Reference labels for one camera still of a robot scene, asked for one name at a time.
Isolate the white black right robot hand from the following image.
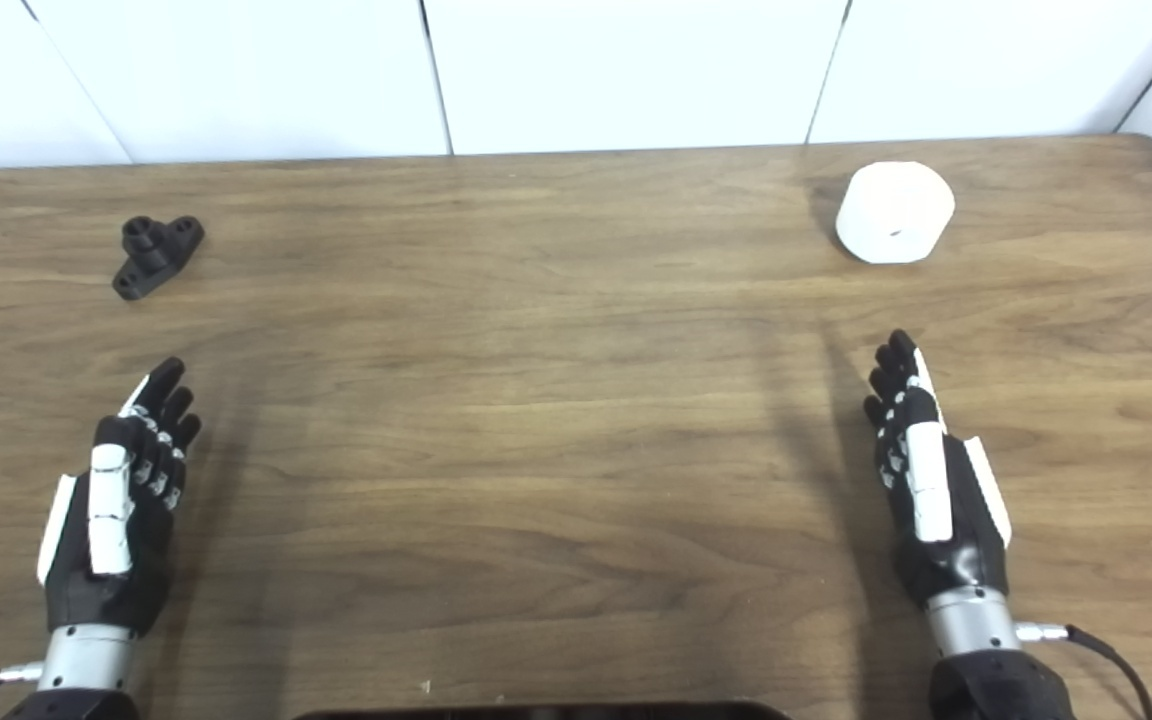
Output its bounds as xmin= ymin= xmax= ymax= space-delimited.
xmin=863 ymin=329 xmax=1014 ymax=609

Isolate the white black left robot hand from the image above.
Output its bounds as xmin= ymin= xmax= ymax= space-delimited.
xmin=36 ymin=357 xmax=203 ymax=638

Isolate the black flanged holder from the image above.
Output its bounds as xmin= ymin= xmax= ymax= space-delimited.
xmin=113 ymin=215 xmax=206 ymax=302

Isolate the round white piece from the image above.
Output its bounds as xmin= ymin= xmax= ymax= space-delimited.
xmin=835 ymin=161 xmax=957 ymax=266

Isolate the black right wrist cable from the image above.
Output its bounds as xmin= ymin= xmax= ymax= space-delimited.
xmin=1016 ymin=622 xmax=1152 ymax=720

